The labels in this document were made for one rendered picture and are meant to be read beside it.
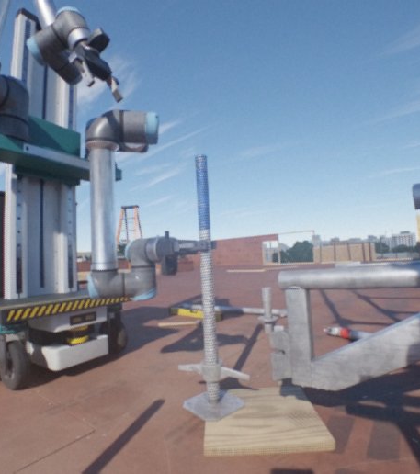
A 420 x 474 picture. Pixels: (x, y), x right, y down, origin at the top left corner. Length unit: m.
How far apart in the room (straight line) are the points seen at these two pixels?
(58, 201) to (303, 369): 1.40
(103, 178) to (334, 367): 0.87
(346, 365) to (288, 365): 0.14
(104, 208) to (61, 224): 0.65
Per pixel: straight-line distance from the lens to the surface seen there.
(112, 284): 1.01
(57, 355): 1.29
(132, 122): 1.07
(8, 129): 1.38
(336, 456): 0.82
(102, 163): 1.04
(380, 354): 0.72
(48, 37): 1.23
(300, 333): 0.74
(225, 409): 0.93
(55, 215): 1.66
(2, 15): 1.52
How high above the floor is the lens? 0.45
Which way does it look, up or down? 5 degrees up
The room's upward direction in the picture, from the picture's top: 3 degrees counter-clockwise
